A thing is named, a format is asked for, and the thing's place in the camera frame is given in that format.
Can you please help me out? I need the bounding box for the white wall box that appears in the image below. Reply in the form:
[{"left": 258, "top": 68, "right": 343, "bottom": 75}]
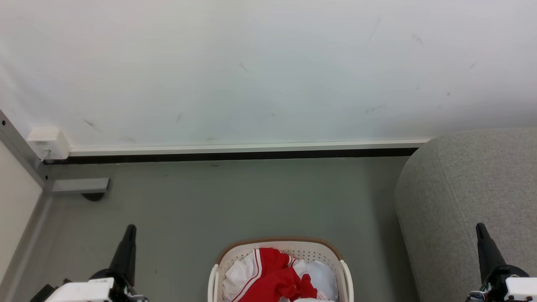
[{"left": 26, "top": 127, "right": 71, "bottom": 161}]

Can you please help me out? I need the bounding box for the plain white garment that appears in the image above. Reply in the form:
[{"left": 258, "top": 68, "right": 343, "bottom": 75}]
[{"left": 292, "top": 259, "right": 339, "bottom": 302}]

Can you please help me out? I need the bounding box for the grey fabric sofa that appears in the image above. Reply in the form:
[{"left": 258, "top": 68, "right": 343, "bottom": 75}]
[{"left": 394, "top": 127, "right": 537, "bottom": 302}]

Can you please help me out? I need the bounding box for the white baseboard strip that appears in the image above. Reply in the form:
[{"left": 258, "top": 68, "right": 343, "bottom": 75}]
[{"left": 69, "top": 139, "right": 433, "bottom": 158}]

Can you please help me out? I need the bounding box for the red garment with white panels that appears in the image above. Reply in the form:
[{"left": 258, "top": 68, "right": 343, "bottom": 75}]
[{"left": 233, "top": 247, "right": 318, "bottom": 302}]

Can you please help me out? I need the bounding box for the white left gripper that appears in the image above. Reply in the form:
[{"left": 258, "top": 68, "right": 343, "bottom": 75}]
[{"left": 44, "top": 224, "right": 148, "bottom": 302}]

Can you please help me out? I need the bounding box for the grey metal foot plate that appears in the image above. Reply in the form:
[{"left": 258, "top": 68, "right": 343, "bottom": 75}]
[{"left": 50, "top": 178, "right": 110, "bottom": 194}]

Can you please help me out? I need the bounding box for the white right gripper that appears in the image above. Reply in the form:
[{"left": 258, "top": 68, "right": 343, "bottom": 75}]
[{"left": 468, "top": 223, "right": 537, "bottom": 302}]

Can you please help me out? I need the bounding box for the grey metal frame post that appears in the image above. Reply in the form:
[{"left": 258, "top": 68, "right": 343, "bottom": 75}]
[{"left": 0, "top": 110, "right": 53, "bottom": 191}]

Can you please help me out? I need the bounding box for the white perforated laundry basket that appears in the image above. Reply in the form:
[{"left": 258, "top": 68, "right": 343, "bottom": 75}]
[{"left": 208, "top": 237, "right": 354, "bottom": 302}]

